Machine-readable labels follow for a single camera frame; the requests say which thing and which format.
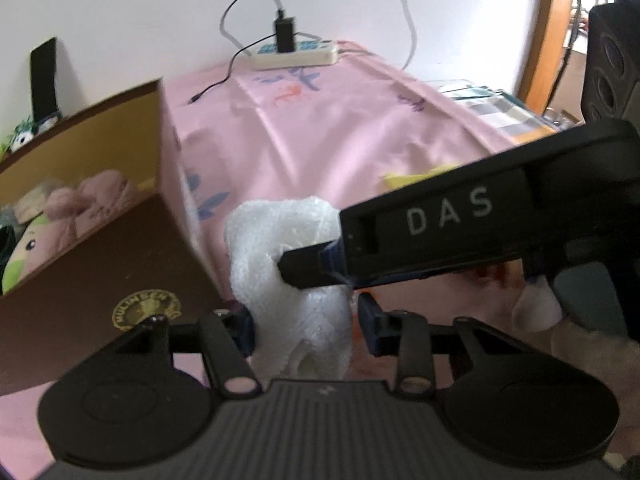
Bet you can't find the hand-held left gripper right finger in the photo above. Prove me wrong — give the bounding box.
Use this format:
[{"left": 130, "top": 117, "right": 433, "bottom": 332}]
[{"left": 357, "top": 292, "right": 506, "bottom": 397}]

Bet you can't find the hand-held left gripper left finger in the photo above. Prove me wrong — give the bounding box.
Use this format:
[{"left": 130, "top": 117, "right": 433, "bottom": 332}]
[{"left": 116, "top": 305, "right": 263, "bottom": 400}]

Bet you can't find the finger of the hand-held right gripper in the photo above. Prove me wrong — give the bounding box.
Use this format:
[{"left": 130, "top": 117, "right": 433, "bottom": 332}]
[{"left": 272, "top": 240, "right": 351, "bottom": 292}]

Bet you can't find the white fluffy towel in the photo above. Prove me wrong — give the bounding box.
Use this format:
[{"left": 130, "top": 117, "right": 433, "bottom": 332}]
[{"left": 225, "top": 194, "right": 355, "bottom": 380}]

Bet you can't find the brown cardboard box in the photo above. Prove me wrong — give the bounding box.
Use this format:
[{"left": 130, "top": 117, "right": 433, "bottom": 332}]
[{"left": 0, "top": 77, "right": 236, "bottom": 397}]

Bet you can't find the yellow soft toy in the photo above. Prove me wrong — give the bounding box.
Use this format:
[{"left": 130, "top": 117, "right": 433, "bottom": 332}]
[{"left": 382, "top": 162, "right": 460, "bottom": 192}]

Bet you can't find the person's right hand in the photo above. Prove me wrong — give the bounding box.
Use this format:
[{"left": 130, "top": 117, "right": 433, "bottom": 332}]
[{"left": 512, "top": 280, "right": 640, "bottom": 411}]

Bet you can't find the plaid cloth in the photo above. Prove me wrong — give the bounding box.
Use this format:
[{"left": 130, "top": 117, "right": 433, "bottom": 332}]
[{"left": 434, "top": 79, "right": 558, "bottom": 142}]

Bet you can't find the pink printed bed sheet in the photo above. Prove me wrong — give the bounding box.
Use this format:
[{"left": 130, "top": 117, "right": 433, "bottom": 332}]
[{"left": 0, "top": 40, "right": 561, "bottom": 480}]

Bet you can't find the pink plush toy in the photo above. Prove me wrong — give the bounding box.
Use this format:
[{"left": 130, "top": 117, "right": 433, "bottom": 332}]
[{"left": 15, "top": 169, "right": 147, "bottom": 261}]

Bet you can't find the white power strip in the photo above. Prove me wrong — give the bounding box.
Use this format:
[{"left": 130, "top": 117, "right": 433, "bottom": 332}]
[{"left": 249, "top": 39, "right": 340, "bottom": 72}]

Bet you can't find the green and white plush toy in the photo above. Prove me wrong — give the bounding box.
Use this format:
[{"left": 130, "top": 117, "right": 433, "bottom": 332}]
[{"left": 0, "top": 210, "right": 53, "bottom": 297}]

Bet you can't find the black charger plug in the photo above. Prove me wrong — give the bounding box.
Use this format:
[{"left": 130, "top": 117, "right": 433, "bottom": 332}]
[{"left": 272, "top": 9, "right": 297, "bottom": 54}]

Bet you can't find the panda plush toy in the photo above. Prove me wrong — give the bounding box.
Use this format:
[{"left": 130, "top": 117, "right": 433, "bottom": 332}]
[{"left": 0, "top": 114, "right": 62, "bottom": 157}]

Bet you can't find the black flat rectangular stand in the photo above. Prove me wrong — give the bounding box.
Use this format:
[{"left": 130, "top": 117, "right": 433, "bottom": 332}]
[{"left": 30, "top": 36, "right": 64, "bottom": 122}]

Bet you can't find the wooden door frame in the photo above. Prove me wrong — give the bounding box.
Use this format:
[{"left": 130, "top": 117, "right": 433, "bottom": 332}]
[{"left": 516, "top": 0, "right": 575, "bottom": 117}]

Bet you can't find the black charger cable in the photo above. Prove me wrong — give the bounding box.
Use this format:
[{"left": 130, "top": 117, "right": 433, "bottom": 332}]
[{"left": 187, "top": 0, "right": 282, "bottom": 107}]

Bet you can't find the white wall cable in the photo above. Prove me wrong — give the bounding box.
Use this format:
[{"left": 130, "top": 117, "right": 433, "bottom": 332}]
[{"left": 389, "top": 0, "right": 419, "bottom": 75}]

